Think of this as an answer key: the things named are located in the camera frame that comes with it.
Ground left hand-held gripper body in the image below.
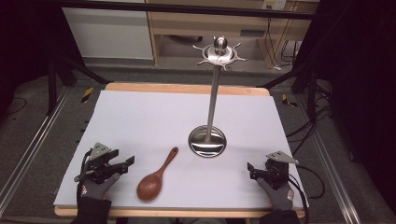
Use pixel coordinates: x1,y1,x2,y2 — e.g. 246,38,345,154
74,142,129,185

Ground black horizontal frame bar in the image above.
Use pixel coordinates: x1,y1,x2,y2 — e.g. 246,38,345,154
57,0,316,21

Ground bundle of black floor cables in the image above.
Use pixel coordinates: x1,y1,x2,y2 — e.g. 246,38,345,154
285,78,335,157

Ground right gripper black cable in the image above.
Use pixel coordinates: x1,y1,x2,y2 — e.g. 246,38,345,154
287,163,327,224

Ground brown wooden spoon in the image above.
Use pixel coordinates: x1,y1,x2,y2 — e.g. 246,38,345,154
135,147,179,203

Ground black yellow floor tape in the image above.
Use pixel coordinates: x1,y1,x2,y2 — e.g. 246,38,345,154
281,93,298,108
80,86,94,105

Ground white cabinet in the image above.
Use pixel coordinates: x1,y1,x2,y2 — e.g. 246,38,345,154
62,7,154,61

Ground metal floor rail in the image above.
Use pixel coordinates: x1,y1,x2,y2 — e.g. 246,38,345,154
0,87,72,216
295,92,363,224

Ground white table mat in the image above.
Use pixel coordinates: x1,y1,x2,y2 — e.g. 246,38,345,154
52,90,310,210

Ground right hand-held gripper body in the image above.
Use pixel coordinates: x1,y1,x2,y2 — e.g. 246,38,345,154
255,150,300,191

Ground steel utensil stand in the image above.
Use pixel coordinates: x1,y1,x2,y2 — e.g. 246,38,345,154
187,35,249,159

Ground person's left hand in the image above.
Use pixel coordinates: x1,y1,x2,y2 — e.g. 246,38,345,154
78,172,121,201

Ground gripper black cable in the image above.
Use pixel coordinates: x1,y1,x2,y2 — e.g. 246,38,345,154
76,150,92,203
287,163,327,224

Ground wooden table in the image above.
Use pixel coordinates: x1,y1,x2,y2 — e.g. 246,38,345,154
53,81,306,219

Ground light wooden desk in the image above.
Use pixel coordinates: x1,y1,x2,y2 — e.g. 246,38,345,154
145,0,320,70

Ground white power strip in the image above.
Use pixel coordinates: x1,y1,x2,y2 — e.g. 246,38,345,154
262,0,287,11

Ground black stand legs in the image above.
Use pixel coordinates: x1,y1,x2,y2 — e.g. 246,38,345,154
46,54,111,117
256,63,318,120

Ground person's right hand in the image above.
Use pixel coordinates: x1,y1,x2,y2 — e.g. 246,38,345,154
256,177,295,212

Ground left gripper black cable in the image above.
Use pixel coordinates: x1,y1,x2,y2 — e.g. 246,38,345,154
76,150,92,203

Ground black cables under desk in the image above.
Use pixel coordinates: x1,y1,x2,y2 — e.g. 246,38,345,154
264,8,302,68

